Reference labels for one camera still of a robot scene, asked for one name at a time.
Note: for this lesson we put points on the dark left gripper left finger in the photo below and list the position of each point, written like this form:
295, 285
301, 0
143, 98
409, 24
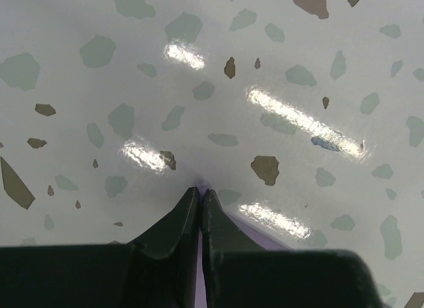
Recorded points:
156, 268

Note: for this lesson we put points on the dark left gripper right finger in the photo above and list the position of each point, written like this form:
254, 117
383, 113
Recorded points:
239, 272

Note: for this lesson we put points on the lilac t shirt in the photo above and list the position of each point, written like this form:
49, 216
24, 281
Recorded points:
263, 239

